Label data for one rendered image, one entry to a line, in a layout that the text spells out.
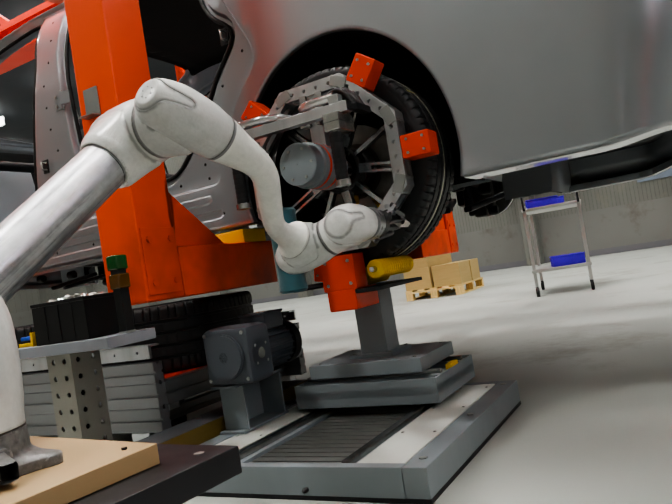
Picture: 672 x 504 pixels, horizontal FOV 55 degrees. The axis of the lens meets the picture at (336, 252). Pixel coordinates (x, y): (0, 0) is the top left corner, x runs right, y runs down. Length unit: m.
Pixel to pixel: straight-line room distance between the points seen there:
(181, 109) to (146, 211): 0.78
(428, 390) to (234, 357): 0.58
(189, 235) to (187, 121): 0.92
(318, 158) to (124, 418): 1.03
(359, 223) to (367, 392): 0.65
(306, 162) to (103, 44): 0.70
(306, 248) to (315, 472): 0.54
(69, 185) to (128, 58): 0.91
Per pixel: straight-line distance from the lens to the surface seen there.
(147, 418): 2.15
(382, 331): 2.13
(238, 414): 2.07
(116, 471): 0.92
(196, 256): 2.13
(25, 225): 1.23
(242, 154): 1.36
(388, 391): 2.01
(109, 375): 2.24
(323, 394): 2.12
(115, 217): 2.02
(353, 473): 1.54
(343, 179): 1.74
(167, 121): 1.26
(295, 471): 1.62
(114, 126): 1.36
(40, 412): 2.54
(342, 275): 1.99
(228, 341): 1.97
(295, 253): 1.65
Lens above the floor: 0.52
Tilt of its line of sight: 2 degrees up
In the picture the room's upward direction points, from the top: 9 degrees counter-clockwise
